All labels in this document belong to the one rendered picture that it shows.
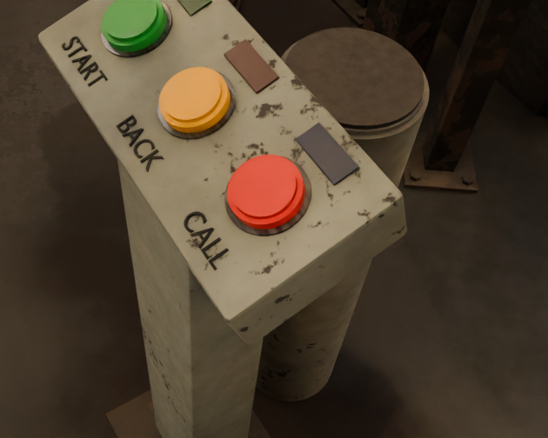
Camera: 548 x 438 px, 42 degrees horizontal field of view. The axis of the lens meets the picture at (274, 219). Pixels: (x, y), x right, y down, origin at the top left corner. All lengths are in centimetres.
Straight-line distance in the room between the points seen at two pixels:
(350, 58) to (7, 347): 64
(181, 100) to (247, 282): 11
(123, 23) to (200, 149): 10
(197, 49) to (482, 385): 72
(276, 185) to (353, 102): 19
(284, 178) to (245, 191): 2
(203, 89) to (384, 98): 19
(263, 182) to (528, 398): 74
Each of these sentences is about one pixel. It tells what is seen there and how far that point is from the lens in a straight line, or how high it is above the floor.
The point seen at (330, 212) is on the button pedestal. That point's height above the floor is 61.
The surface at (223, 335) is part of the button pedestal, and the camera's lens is 56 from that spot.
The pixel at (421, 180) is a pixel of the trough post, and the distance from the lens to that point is 119.
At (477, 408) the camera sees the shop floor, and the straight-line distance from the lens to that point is 102.
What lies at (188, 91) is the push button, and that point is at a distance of 41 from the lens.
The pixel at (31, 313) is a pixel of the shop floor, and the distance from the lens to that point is 105.
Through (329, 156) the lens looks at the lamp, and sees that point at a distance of 38.
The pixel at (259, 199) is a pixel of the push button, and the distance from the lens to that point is 36.
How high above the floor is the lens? 90
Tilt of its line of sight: 54 degrees down
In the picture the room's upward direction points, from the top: 8 degrees clockwise
